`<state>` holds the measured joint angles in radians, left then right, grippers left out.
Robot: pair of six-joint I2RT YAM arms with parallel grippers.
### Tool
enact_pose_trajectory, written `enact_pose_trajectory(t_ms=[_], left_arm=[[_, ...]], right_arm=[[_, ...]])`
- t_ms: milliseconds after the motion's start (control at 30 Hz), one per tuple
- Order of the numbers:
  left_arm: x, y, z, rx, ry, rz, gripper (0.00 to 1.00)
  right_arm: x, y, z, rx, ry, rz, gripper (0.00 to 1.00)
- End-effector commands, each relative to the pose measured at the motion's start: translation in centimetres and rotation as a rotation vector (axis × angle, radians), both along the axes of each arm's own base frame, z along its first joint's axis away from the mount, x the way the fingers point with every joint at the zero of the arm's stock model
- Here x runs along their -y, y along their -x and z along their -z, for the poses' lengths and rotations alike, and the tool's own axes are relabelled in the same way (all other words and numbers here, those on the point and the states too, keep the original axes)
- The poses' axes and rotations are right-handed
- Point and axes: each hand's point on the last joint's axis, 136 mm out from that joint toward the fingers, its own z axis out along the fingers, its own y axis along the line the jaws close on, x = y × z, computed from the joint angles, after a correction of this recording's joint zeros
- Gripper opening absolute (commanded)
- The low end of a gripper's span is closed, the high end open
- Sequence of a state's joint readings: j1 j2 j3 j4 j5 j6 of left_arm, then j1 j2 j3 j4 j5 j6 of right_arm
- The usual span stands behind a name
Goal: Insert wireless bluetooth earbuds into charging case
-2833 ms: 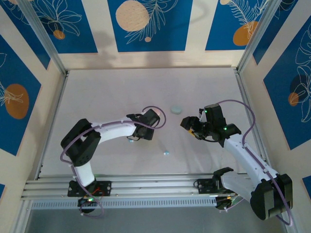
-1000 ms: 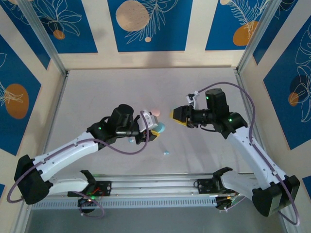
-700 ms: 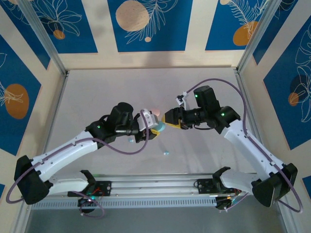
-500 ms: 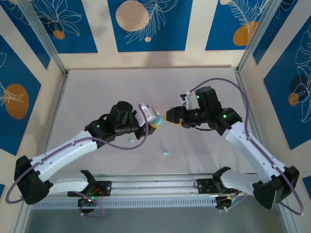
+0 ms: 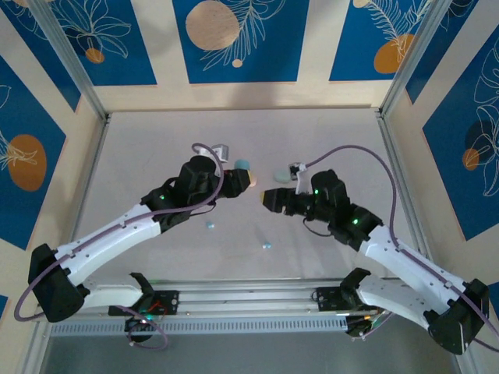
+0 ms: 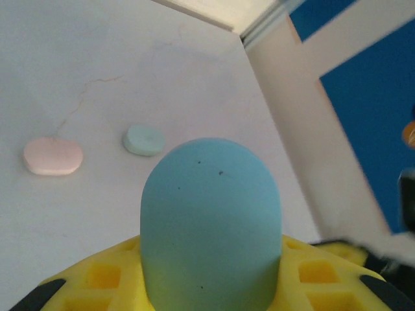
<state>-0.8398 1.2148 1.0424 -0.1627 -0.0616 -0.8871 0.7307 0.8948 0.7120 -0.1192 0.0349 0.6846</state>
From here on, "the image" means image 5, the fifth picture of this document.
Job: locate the blue earbud case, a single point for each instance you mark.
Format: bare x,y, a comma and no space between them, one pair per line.
241,163

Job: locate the mint green earbud case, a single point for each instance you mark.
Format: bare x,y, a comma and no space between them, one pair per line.
280,175

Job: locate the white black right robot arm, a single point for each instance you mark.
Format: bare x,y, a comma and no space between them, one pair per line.
397,269

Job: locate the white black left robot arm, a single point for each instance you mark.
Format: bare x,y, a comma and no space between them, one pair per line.
117,243

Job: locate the aluminium side rail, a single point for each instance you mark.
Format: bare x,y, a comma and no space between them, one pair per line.
394,156
94,156

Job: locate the long aluminium base rail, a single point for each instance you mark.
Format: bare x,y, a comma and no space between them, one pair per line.
249,296

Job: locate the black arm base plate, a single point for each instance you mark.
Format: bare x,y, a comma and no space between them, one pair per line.
325,300
171,302

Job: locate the aluminium frame post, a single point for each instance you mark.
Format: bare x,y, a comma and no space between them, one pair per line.
409,58
72,58

